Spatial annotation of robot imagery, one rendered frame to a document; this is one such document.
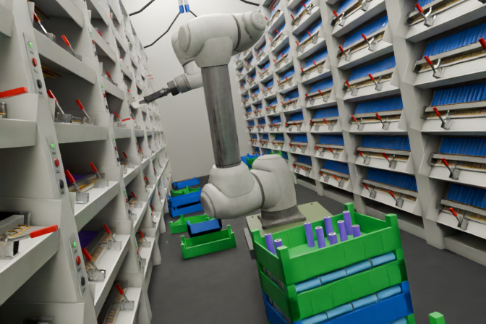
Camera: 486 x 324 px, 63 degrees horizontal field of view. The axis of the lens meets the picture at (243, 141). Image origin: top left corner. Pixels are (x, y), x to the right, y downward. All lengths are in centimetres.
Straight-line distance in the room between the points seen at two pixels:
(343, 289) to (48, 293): 61
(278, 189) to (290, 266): 72
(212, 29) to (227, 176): 52
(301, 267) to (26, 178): 57
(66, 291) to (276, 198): 93
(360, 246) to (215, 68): 79
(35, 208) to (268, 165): 96
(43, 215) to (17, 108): 20
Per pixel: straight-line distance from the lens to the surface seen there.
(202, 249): 225
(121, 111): 220
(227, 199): 146
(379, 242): 98
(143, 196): 221
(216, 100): 142
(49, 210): 82
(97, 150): 151
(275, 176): 155
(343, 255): 93
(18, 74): 84
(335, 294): 95
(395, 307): 105
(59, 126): 95
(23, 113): 82
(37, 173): 82
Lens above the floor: 68
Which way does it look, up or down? 3 degrees down
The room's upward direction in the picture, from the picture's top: 11 degrees counter-clockwise
